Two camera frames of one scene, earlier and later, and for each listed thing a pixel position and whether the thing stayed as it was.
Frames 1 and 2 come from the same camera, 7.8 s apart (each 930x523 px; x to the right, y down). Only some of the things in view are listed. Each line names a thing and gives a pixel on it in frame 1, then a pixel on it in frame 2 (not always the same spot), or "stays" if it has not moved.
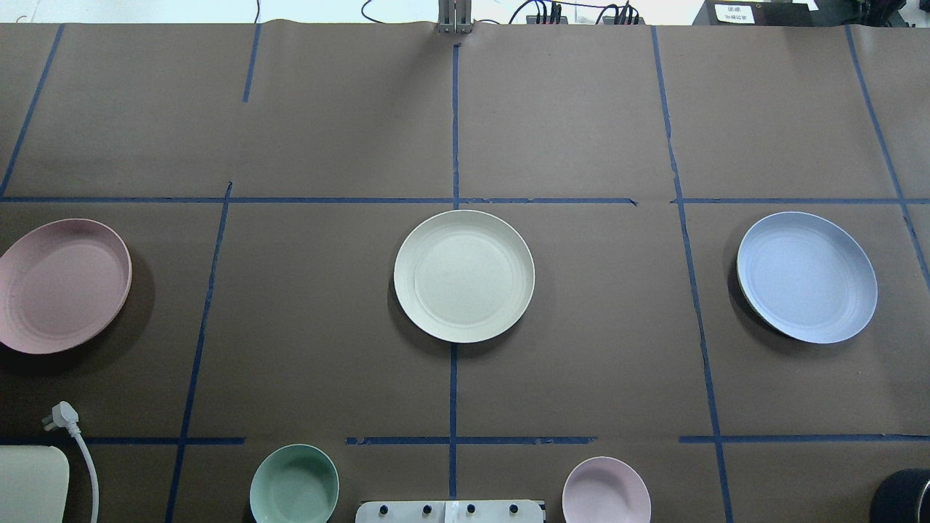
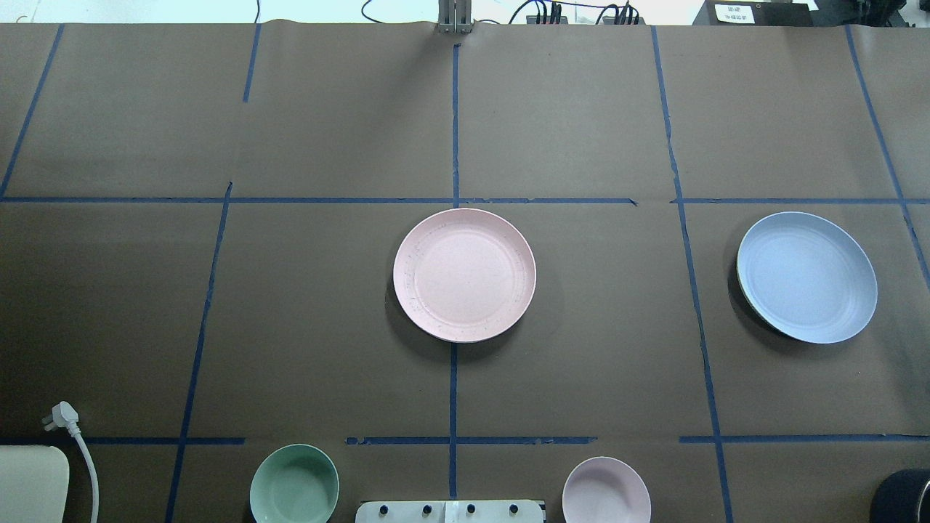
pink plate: x=61 y=284 -> x=464 y=275
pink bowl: x=605 y=489 stays
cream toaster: x=34 y=484 stays
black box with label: x=758 y=13 stays
